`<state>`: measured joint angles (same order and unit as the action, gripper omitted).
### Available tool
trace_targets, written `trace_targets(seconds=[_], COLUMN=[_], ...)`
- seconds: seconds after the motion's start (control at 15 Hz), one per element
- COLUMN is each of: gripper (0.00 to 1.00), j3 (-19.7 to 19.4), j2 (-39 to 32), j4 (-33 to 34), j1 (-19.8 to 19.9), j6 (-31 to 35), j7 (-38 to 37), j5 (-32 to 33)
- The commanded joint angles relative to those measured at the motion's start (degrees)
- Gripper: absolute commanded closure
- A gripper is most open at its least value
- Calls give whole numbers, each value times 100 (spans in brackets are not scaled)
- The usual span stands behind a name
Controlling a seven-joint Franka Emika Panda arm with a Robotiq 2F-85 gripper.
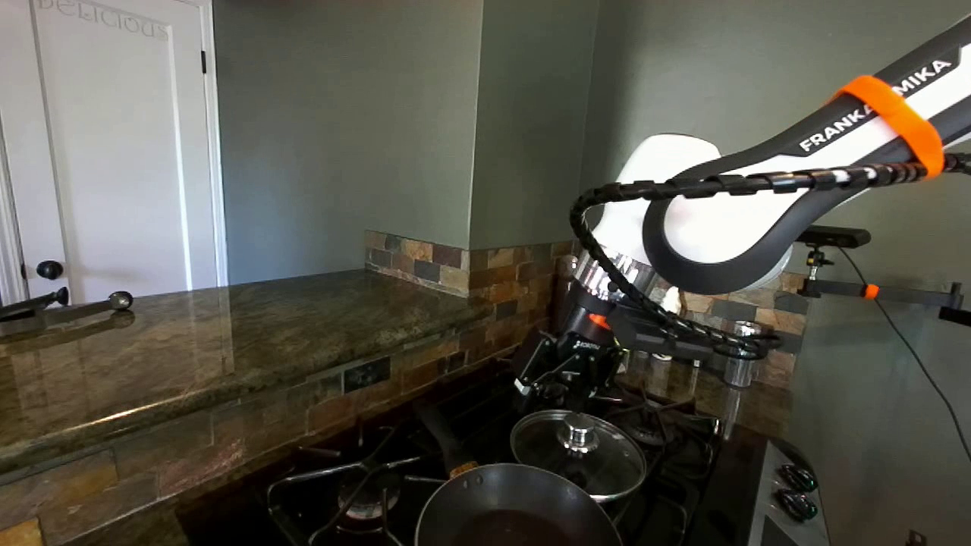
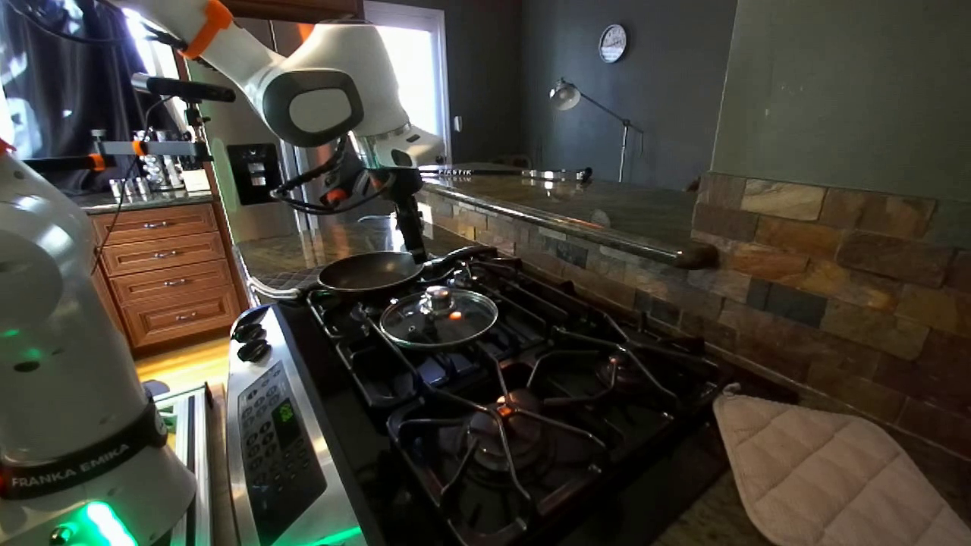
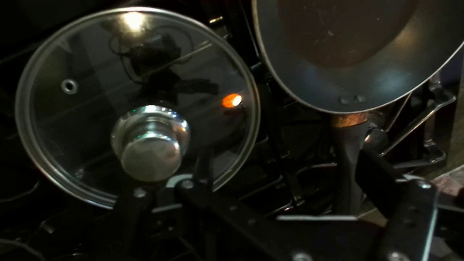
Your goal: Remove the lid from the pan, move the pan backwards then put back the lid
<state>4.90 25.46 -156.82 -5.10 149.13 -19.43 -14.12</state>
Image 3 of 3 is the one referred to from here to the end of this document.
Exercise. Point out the dark frying pan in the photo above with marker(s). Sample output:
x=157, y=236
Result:
x=348, y=48

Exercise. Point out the glass lid with steel knob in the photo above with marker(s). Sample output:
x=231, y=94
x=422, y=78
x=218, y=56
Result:
x=96, y=72

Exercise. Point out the black gas stove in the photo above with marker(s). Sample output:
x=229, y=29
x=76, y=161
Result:
x=290, y=145

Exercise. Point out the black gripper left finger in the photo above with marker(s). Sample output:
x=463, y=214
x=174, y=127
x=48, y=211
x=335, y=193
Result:
x=226, y=217

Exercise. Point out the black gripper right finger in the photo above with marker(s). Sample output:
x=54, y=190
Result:
x=411, y=222

